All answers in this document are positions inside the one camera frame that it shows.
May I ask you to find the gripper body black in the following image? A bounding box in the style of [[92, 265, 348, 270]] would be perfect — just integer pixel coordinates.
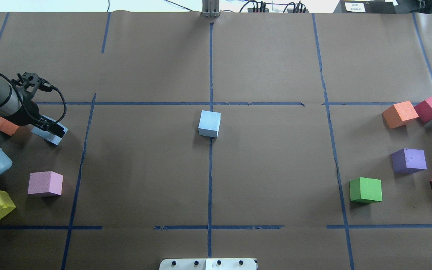
[[10, 101, 42, 126]]

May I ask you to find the light blue foam block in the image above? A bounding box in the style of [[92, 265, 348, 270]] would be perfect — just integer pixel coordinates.
[[31, 122, 68, 146], [198, 110, 221, 138]]

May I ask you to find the orange foam block left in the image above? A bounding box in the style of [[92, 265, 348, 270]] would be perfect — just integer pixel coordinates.
[[0, 116, 19, 136]]

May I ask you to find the pink foam block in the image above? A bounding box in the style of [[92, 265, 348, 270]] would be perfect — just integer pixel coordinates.
[[27, 171, 63, 197]]

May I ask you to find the green foam block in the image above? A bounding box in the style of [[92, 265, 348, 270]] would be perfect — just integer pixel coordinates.
[[349, 177, 383, 204]]

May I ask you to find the orange foam block right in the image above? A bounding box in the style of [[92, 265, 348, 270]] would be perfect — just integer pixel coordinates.
[[382, 100, 419, 129]]

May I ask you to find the purple foam block right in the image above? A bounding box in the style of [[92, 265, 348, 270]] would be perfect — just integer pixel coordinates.
[[390, 148, 427, 174]]

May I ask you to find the red foam block near orange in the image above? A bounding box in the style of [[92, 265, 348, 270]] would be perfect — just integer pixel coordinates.
[[414, 96, 432, 124]]

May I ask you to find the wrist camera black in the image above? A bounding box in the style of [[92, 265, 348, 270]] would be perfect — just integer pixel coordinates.
[[11, 72, 59, 101]]

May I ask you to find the aluminium frame post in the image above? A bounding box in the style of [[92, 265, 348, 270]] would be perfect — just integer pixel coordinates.
[[201, 0, 221, 18]]

